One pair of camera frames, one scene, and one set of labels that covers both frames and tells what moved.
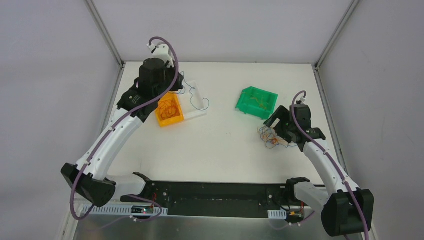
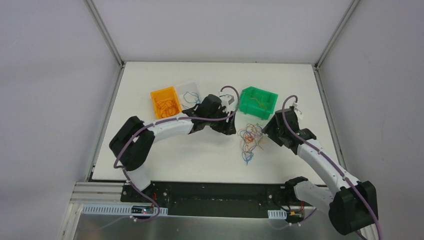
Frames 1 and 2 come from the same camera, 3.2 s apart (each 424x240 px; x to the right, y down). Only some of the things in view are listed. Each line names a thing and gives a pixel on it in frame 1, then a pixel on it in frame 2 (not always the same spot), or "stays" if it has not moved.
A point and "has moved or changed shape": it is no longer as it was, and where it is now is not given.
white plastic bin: [192, 101] stays
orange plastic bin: [169, 111] stays
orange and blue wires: [271, 139] has moved or changed shape
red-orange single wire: [168, 109] stays
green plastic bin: [256, 102] stays
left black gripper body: [175, 85] to [226, 125]
